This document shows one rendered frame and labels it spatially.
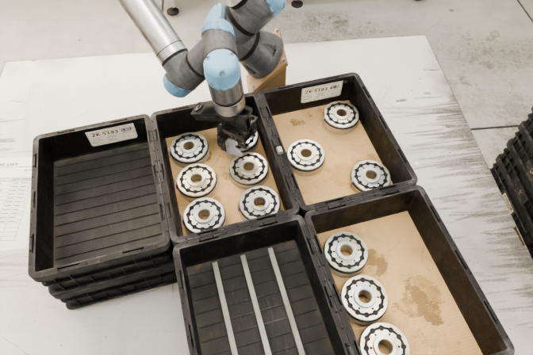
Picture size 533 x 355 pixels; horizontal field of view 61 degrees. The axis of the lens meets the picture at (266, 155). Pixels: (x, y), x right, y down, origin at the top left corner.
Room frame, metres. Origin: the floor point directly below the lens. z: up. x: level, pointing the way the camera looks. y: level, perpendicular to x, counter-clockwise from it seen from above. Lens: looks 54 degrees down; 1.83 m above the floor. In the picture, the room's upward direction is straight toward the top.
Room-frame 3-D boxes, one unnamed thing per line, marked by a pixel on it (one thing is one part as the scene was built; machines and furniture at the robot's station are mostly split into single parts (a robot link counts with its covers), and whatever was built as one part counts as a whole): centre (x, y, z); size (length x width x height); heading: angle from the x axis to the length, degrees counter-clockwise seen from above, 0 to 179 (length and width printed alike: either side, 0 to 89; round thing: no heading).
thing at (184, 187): (0.63, 0.18, 0.86); 0.10 x 0.10 x 0.01
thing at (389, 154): (0.73, -0.17, 0.87); 0.40 x 0.30 x 0.11; 16
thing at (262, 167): (0.67, 0.05, 0.86); 0.10 x 0.10 x 0.01
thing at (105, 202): (0.57, 0.41, 0.87); 0.40 x 0.30 x 0.11; 16
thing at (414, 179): (0.73, -0.17, 0.92); 0.40 x 0.30 x 0.02; 16
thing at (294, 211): (0.65, 0.12, 0.92); 0.40 x 0.30 x 0.02; 16
